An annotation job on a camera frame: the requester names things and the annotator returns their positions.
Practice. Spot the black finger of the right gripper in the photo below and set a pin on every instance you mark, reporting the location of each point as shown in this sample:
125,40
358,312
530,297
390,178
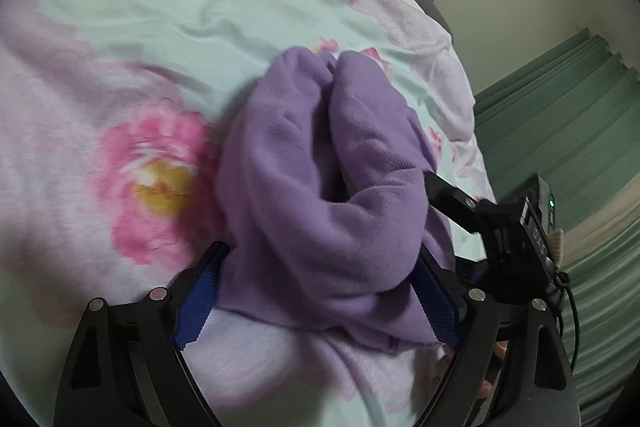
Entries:
453,203

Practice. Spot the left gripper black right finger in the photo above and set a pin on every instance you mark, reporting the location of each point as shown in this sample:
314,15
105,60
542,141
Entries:
442,299

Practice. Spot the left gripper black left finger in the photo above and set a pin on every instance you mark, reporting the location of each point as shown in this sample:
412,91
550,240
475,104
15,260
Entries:
194,294

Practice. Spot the purple knit sweater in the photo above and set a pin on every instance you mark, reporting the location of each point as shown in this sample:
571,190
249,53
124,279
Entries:
321,182

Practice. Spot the green curtain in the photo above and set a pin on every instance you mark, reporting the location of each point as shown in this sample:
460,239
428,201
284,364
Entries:
572,116

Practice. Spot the floral mint pink duvet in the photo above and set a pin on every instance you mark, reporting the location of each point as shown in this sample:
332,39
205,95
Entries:
112,117

